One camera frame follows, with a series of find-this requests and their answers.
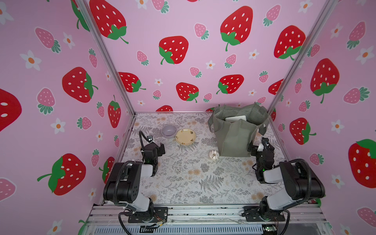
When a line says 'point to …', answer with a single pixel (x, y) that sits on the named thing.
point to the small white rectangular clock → (232, 119)
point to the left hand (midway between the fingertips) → (154, 144)
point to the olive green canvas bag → (235, 138)
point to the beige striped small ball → (214, 154)
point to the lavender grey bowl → (169, 131)
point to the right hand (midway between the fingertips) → (258, 141)
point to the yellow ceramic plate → (185, 136)
